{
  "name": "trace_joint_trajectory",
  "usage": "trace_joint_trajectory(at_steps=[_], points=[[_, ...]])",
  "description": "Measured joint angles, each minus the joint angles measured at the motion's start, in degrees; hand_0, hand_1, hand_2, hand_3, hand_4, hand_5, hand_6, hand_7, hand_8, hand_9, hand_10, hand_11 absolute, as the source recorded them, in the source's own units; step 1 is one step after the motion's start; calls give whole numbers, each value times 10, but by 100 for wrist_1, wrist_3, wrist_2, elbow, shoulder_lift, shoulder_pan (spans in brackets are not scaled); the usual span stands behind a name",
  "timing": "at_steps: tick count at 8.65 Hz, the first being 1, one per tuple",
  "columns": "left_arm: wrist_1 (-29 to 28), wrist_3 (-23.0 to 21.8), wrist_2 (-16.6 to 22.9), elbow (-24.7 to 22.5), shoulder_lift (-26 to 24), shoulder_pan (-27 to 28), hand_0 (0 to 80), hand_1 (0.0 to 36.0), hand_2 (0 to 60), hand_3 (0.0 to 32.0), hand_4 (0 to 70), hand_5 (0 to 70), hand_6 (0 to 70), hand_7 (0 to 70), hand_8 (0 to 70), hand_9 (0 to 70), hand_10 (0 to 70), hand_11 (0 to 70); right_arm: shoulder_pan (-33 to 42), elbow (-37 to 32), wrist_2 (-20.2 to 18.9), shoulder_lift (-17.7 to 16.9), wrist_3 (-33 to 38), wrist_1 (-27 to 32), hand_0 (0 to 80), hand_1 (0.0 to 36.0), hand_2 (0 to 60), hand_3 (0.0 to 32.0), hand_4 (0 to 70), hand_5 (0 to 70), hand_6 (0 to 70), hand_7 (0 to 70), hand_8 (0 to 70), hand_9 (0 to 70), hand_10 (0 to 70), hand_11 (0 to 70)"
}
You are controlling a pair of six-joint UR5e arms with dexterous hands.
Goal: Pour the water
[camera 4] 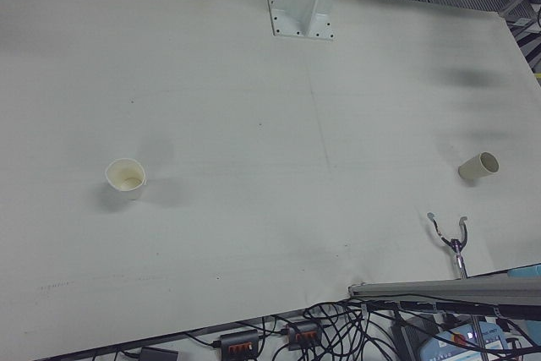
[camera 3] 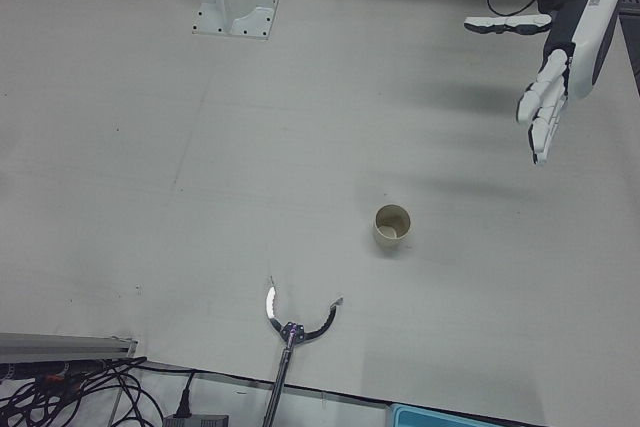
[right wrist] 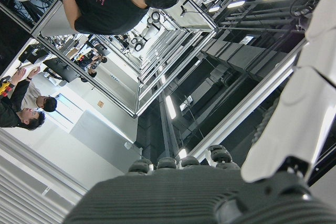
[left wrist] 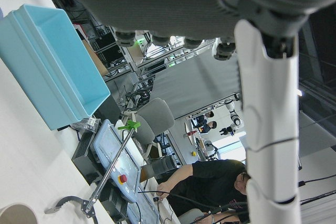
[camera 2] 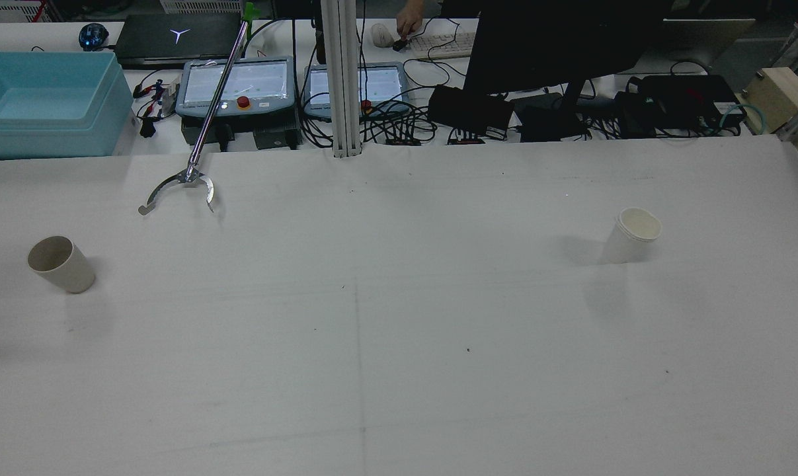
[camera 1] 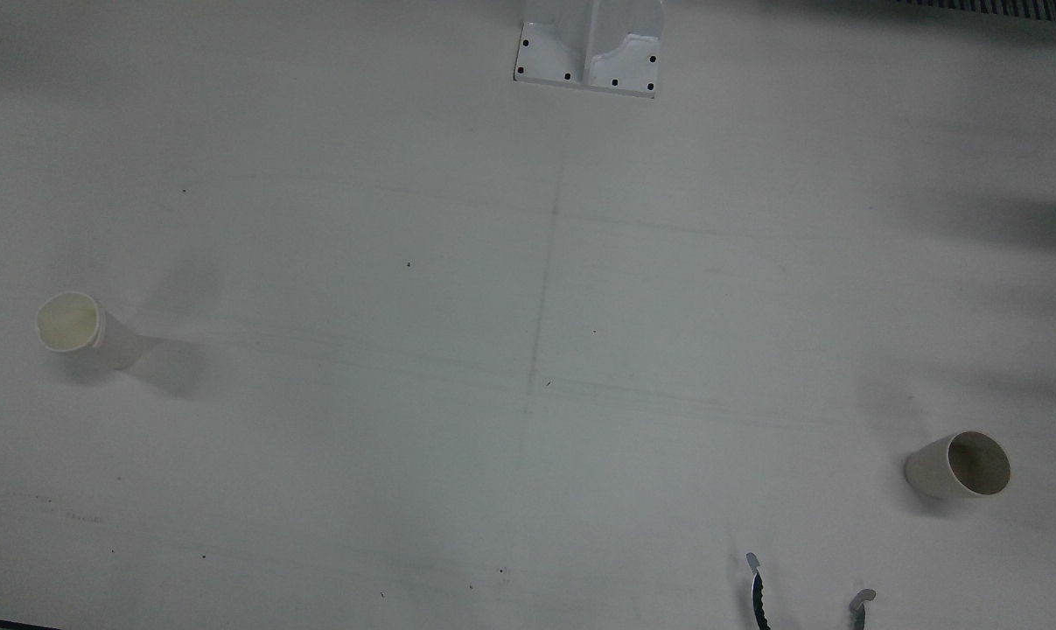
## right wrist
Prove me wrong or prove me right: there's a person in black t-shirt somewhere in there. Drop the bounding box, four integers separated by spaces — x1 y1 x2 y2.
62 0 184 36

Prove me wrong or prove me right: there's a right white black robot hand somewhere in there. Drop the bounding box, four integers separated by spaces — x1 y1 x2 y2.
62 0 336 224

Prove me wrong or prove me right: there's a person in black jacket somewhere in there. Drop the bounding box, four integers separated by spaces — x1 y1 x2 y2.
0 68 47 132

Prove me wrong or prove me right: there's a small black monitor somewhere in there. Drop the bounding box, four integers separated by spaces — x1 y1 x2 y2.
43 57 81 83

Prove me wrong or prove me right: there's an aluminium frame cell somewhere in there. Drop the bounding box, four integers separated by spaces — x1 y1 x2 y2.
0 0 220 119

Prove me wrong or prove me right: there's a yellow red handheld tool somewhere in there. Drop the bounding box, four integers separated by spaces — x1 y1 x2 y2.
0 76 14 96

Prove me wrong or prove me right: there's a person in beige sweater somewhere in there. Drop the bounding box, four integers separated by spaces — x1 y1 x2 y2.
23 66 58 113

